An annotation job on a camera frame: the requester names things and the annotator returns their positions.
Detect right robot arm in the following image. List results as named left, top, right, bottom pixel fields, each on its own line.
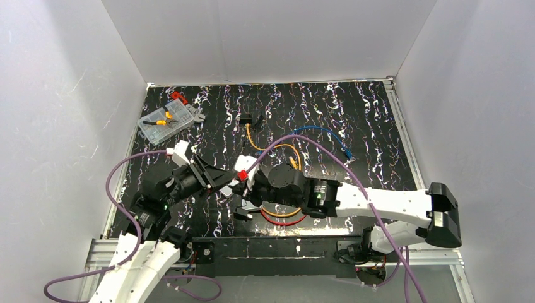
left=233, top=164, right=462, bottom=254

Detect grey red adjustable wrench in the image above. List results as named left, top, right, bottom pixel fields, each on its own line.
left=170, top=92, right=206, bottom=123

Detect clear plastic parts box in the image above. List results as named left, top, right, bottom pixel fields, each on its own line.
left=138, top=99, right=194, bottom=146

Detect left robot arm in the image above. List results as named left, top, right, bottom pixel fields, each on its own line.
left=90, top=156, right=238, bottom=302

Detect blue ethernet cable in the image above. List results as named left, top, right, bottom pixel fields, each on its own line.
left=267, top=126, right=355, bottom=162

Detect white network switch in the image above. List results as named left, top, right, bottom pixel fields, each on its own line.
left=220, top=186, right=233, bottom=198
left=233, top=155, right=258, bottom=180

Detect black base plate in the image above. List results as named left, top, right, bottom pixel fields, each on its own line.
left=192, top=235, right=361, bottom=278

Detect black power adapter cable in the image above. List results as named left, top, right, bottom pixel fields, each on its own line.
left=232, top=196, right=264, bottom=222

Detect long yellow ethernet cable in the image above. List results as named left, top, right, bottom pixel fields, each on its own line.
left=245, top=122, right=303, bottom=218

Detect yellow handled pliers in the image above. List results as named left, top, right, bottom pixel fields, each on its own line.
left=142, top=110, right=178, bottom=126

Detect black adapter with cable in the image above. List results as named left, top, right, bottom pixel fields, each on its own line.
left=238, top=114, right=264, bottom=129

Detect red ethernet cable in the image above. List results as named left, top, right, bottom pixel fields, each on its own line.
left=261, top=209, right=308, bottom=227

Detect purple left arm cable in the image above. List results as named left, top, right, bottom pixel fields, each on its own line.
left=43, top=150, right=223, bottom=303

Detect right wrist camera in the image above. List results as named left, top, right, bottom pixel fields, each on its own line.
left=234, top=155, right=259, bottom=189

